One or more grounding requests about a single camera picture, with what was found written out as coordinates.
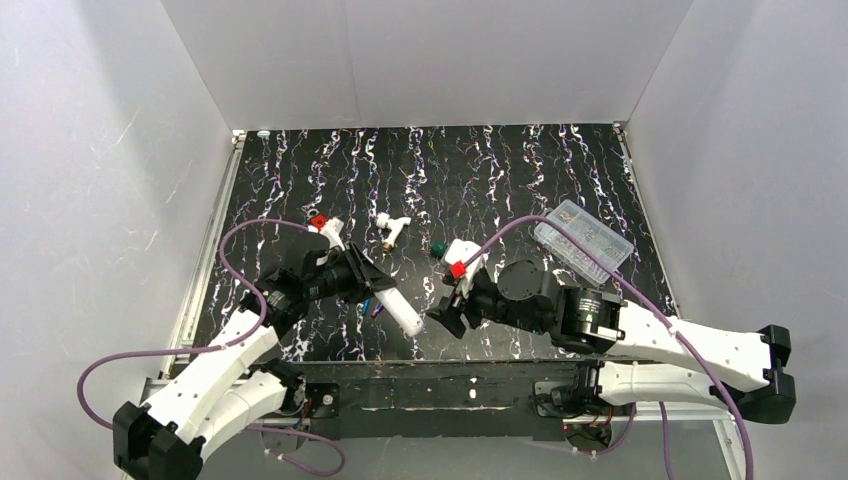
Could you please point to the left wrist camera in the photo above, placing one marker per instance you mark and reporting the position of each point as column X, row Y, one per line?
column 330, row 228

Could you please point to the white remote control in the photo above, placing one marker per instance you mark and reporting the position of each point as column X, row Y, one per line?
column 404, row 314

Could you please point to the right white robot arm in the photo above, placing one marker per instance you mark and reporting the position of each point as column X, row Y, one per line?
column 630, row 355

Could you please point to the green handle screwdriver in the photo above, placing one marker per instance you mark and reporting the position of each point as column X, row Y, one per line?
column 438, row 249

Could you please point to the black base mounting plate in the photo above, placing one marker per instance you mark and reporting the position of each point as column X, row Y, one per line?
column 427, row 399

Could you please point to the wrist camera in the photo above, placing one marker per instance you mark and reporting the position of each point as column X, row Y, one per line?
column 463, row 264
column 330, row 228

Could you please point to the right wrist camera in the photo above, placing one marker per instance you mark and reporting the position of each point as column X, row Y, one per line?
column 463, row 264

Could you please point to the clear plastic screw box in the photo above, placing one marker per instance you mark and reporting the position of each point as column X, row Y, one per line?
column 609, row 247

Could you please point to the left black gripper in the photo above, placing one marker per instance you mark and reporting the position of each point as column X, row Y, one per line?
column 357, row 270

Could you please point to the white plastic faucet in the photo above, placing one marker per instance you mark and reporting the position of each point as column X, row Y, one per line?
column 394, row 226

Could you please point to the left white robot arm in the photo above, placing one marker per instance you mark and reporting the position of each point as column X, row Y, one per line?
column 220, row 393

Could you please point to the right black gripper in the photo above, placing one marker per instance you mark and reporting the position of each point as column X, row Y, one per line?
column 456, row 312

